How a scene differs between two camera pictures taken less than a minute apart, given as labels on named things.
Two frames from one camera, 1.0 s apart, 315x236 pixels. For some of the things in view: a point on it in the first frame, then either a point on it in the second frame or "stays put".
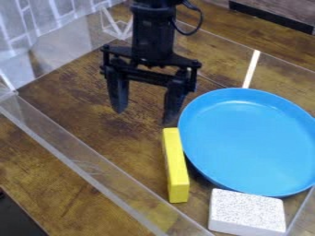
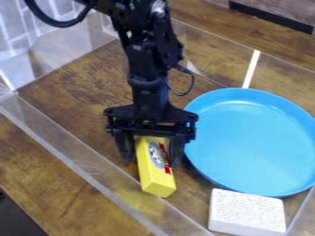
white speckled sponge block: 244,213 stays put
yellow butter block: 179,183 → 155,165
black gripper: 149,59 → 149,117
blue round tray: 251,140 stays put
